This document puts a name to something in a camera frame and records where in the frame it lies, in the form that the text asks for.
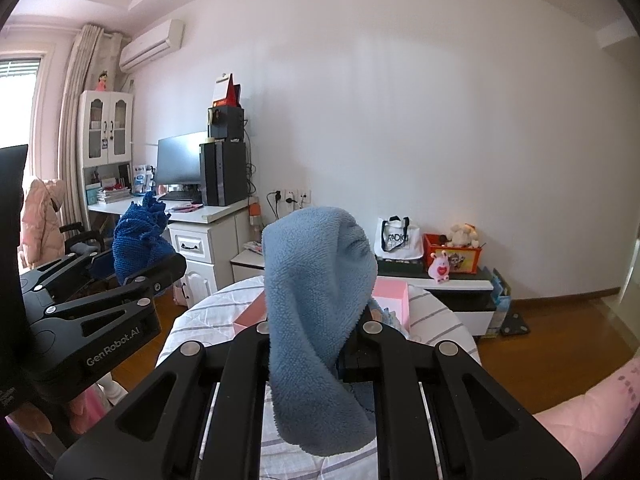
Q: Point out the red toy box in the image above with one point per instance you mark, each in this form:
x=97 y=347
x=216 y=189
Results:
x=465 y=260

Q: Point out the white striped quilt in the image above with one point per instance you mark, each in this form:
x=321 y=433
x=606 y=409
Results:
x=440 y=325

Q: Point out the white glass-door cabinet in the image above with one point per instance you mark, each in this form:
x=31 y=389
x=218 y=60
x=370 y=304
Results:
x=105 y=130

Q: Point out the black office chair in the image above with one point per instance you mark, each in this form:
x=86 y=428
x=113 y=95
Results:
x=82 y=240

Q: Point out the stack of books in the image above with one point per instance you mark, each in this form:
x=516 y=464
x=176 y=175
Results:
x=112 y=197

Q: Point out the royal blue knitted item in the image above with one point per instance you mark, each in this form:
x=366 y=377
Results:
x=140 y=240

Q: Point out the pink jacket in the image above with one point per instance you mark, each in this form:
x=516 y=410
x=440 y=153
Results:
x=42 y=220

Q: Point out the black box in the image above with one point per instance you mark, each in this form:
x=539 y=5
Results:
x=227 y=122

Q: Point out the white air conditioner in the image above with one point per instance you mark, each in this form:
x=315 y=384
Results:
x=150 y=45

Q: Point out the blue box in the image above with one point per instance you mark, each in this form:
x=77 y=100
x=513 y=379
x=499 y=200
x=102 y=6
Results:
x=500 y=305

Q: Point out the black keyboard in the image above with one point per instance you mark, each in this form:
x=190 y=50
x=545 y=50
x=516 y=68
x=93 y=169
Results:
x=182 y=195

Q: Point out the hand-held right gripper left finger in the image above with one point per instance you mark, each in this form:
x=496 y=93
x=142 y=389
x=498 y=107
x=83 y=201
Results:
x=247 y=355

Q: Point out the black computer monitor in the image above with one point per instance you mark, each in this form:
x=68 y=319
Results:
x=180 y=160

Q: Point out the black floor scale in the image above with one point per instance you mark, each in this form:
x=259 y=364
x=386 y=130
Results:
x=515 y=325

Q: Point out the black computer tower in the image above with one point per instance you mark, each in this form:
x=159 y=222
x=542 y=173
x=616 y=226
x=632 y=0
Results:
x=225 y=175

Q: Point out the small packets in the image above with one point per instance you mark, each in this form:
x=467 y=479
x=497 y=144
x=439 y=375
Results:
x=252 y=246

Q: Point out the white wall sockets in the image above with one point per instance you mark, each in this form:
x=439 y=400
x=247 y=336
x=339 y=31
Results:
x=292 y=195

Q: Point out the small pink doll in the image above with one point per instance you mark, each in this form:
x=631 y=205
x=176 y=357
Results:
x=103 y=82

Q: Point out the light blue fleece cloth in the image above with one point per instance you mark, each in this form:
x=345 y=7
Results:
x=315 y=285

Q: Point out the blue white tissue pack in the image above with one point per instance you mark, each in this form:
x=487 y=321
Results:
x=142 y=180

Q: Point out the pink plush figure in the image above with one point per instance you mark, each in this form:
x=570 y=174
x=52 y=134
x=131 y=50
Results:
x=440 y=269

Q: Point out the white plush toy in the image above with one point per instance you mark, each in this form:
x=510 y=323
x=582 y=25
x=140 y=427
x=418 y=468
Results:
x=462 y=235

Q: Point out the low black white cabinet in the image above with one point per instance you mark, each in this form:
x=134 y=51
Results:
x=465 y=300

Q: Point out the orange bottle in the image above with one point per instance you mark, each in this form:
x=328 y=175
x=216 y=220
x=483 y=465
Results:
x=255 y=217

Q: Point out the pink bedsheet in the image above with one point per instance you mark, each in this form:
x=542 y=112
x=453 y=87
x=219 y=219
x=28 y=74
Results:
x=590 y=410

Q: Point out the window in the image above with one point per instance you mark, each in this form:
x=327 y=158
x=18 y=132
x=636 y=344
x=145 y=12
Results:
x=17 y=110

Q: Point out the white tote bag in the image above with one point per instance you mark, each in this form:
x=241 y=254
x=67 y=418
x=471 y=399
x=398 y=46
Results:
x=400 y=240

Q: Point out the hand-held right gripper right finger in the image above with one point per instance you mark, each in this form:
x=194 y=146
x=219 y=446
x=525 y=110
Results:
x=385 y=355

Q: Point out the pink box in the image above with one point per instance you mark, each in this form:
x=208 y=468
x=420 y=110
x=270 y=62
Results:
x=395 y=300

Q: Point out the white desk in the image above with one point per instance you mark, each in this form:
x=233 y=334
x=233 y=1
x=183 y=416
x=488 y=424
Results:
x=205 y=260

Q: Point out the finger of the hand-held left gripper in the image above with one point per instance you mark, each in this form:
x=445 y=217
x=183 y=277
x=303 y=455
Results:
x=65 y=262
x=150 y=277

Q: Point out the red desk calendar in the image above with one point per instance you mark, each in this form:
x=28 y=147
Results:
x=225 y=91

